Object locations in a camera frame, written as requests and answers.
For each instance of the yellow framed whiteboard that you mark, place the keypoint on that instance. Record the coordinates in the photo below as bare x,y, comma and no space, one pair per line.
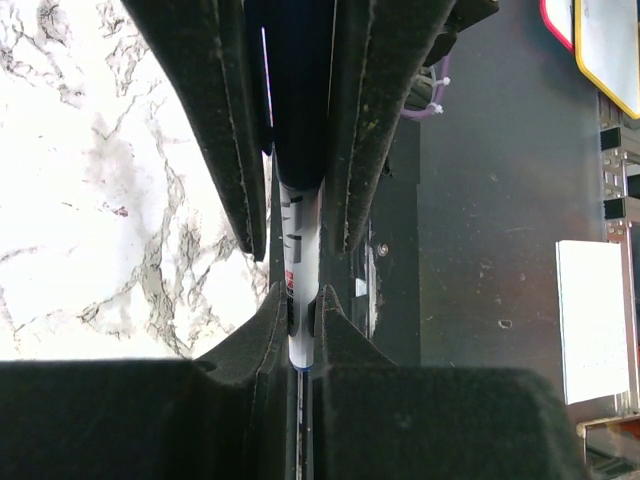
606,43

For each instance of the white blue whiteboard marker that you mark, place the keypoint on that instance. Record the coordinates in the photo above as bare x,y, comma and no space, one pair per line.
290,51

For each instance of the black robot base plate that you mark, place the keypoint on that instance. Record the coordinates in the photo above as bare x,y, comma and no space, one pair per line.
384,301

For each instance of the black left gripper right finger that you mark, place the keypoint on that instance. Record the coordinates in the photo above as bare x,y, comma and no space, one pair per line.
379,46

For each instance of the white box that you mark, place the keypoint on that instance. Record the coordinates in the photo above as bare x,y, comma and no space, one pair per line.
592,320

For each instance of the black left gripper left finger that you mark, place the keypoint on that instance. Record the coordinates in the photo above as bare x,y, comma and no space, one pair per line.
202,48

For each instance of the red framed whiteboard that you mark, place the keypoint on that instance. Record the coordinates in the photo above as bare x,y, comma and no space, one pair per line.
557,16

